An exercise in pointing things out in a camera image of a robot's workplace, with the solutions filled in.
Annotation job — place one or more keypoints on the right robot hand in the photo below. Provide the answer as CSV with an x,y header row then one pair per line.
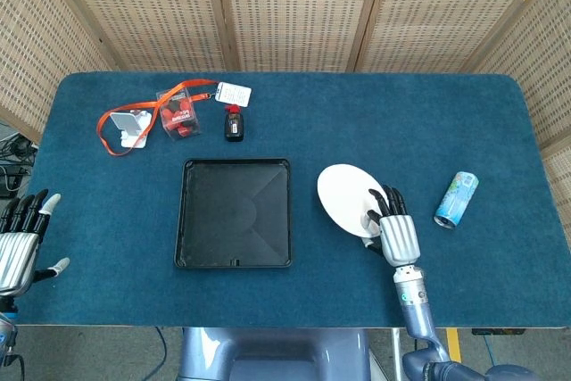
x,y
399,238

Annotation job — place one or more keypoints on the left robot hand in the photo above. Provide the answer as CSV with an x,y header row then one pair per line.
x,y
15,256

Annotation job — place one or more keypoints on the white round plate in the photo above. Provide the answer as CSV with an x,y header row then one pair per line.
x,y
348,200

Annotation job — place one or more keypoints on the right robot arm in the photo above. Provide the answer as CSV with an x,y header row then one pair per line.
x,y
424,332

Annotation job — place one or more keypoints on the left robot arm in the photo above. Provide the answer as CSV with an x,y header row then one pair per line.
x,y
6,336

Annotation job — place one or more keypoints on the black square tray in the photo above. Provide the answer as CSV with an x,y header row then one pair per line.
x,y
234,213

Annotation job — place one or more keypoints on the light blue drink can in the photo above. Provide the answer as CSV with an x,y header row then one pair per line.
x,y
457,200

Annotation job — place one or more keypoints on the blue table mat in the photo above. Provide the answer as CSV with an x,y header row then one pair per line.
x,y
401,131

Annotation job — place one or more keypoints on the metal table leg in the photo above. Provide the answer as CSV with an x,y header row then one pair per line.
x,y
396,352

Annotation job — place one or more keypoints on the blue-grey robot torso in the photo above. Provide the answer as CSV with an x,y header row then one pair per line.
x,y
274,354

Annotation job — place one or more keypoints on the white phone stand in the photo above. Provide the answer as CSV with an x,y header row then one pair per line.
x,y
129,129

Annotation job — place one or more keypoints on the small dark sauce bottle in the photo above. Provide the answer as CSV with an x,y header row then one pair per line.
x,y
234,124

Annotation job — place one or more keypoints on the clear box of red items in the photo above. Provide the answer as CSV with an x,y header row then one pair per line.
x,y
179,115

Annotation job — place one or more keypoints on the white badge card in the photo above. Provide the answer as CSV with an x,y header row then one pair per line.
x,y
233,94

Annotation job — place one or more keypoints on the woven folding screen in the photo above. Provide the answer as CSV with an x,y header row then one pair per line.
x,y
285,10

